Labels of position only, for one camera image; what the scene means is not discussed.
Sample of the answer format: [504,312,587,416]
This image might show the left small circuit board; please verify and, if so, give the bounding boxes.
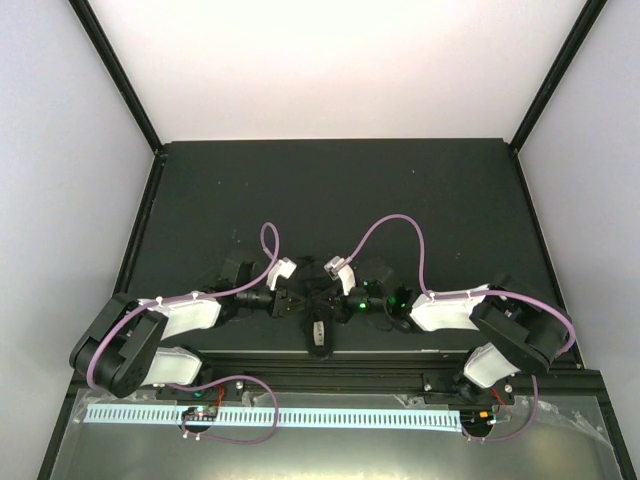
[182,406,218,422]

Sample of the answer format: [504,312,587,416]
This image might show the black shoelace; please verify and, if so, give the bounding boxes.
[295,287,335,310]

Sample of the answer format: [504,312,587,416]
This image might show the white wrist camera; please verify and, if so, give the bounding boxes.
[324,256,356,296]
[266,257,297,291]

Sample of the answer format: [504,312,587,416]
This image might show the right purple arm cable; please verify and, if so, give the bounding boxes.
[347,213,577,356]

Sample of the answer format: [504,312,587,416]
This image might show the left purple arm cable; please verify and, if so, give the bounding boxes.
[85,221,281,391]

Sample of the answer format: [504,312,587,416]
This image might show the black frame post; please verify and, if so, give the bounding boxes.
[509,0,608,154]
[67,0,164,151]

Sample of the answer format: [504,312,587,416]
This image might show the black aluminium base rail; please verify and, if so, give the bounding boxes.
[194,351,466,394]

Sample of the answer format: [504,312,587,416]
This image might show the right small circuit board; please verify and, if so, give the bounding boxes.
[460,410,500,426]

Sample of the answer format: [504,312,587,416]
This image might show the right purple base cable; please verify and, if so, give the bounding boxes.
[460,374,540,445]

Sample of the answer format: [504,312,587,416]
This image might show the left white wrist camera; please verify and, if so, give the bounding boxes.
[266,257,297,291]

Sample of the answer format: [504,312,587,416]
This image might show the left black frame post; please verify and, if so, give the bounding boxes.
[67,0,164,151]

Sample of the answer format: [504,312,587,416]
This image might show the small circuit board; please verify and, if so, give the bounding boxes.
[182,406,218,422]
[460,410,500,426]

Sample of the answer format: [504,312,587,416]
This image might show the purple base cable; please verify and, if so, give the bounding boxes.
[167,374,280,446]
[460,374,540,445]

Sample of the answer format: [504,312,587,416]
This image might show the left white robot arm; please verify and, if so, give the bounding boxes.
[69,258,297,399]

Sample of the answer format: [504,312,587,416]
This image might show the black sneaker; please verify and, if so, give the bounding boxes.
[295,256,337,360]

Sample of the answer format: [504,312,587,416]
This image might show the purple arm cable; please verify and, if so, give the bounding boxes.
[85,221,281,391]
[347,213,577,356]

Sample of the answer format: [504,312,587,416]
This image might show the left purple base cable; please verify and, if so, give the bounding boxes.
[167,374,280,446]

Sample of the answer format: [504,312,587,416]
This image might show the right black frame post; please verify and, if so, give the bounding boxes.
[509,0,608,154]

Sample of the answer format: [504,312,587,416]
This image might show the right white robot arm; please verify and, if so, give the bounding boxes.
[328,268,576,403]

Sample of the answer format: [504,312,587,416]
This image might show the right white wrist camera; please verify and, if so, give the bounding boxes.
[324,256,356,296]

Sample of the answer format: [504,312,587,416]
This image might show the white slotted cable duct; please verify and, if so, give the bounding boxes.
[84,404,462,433]

